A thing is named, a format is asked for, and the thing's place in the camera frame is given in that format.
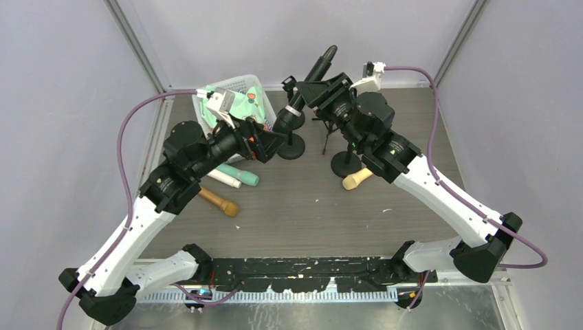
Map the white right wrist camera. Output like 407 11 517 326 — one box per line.
351 61 386 94

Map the white microphone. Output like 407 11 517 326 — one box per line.
207 169 242 188

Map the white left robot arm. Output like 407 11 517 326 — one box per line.
58 119 287 326

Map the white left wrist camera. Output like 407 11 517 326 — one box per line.
196 87 235 129

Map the beige microphone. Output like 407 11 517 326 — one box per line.
342 168 373 190

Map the mint green microphone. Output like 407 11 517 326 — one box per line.
217 164 259 186

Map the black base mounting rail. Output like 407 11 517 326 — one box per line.
181 256 426 293

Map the green cartoon print cloth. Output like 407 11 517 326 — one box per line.
199 85 267 129

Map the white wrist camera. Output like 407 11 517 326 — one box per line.
196 87 235 129
351 61 386 94

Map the black tripod shock-mount stand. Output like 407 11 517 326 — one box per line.
311 118 338 155

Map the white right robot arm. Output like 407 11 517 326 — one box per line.
296 73 523 283

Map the brown microphone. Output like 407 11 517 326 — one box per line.
198 185 240 217

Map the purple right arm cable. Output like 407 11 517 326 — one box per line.
382 65 549 270

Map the black round-base stand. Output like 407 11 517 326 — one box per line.
276 76 306 131
331 151 362 178
277 131 305 160

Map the black microphone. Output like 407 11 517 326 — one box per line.
273 44 338 134

